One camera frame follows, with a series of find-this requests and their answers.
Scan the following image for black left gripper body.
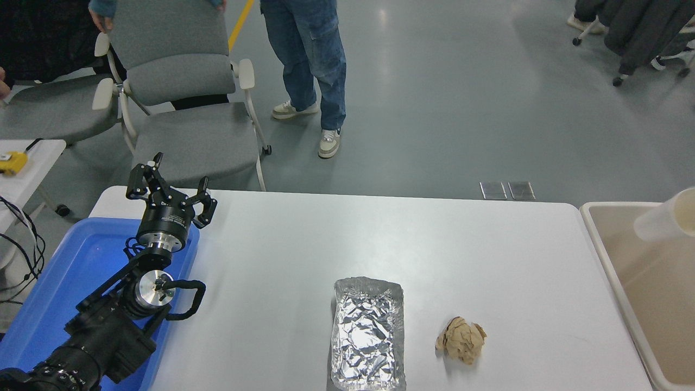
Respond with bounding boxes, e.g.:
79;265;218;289
137;202;197;243

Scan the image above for white paper cup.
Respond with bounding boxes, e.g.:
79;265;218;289
633;187;695;243

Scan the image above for person's right hand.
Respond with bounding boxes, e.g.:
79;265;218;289
89;8;115;33

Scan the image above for small white side table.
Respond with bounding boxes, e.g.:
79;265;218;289
0;138;71;235

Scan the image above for grey padded chair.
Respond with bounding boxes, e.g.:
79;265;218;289
0;73;121;145

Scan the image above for blue plastic tray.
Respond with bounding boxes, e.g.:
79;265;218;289
0;218;200;391

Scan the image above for grey chair with white armrests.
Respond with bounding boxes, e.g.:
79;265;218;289
91;0;273;192

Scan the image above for yellow handheld device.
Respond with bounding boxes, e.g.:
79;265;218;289
0;151;28;176

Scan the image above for crinkled foil tray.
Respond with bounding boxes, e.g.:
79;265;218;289
330;276;407;391

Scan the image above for crumpled tan paper ball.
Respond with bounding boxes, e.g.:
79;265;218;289
435;317;488;365

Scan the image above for large pale bin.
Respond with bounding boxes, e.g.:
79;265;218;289
579;201;695;391

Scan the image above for dark coat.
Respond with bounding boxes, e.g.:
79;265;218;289
604;0;695;78

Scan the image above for black cables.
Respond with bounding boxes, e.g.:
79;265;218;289
0;197;47;306

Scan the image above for white wheeled chair frame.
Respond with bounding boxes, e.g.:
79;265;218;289
612;22;695;89
572;21;602;48

